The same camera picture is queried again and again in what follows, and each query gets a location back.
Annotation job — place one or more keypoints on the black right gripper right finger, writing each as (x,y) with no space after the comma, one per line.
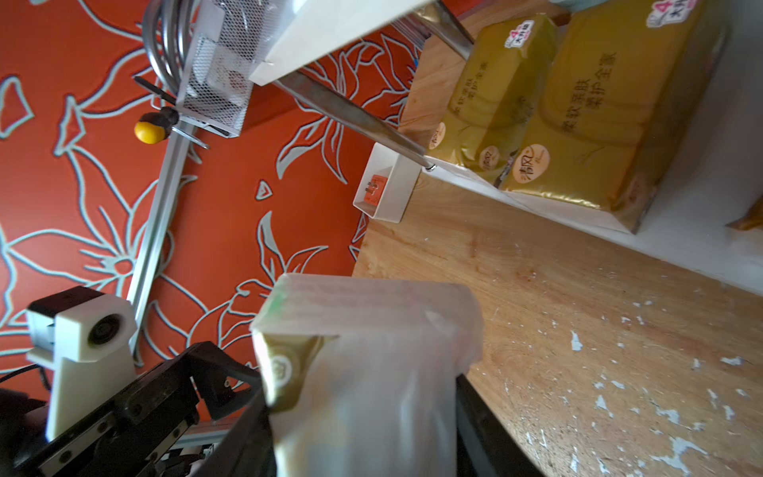
(484,447)

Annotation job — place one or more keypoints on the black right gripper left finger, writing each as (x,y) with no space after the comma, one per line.
(247,449)

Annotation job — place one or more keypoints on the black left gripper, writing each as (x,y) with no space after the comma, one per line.
(128,433)

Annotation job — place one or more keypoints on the white tissue pack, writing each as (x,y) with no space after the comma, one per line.
(360,374)

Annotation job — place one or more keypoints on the gold tissue pack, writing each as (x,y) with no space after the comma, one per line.
(623,88)
(753,218)
(495,97)

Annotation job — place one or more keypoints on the white two-tier shelf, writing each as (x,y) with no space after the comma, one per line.
(674,229)

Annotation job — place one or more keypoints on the red square block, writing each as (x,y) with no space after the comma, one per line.
(374,190)

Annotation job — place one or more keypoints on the white square tray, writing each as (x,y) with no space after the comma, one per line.
(402,174)

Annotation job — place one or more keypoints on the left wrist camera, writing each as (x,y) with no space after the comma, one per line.
(82,335)

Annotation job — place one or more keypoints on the yellow handled tool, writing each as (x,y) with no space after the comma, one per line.
(155,127)

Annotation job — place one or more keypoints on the clear plastic wall bin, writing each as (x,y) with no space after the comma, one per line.
(202,52)

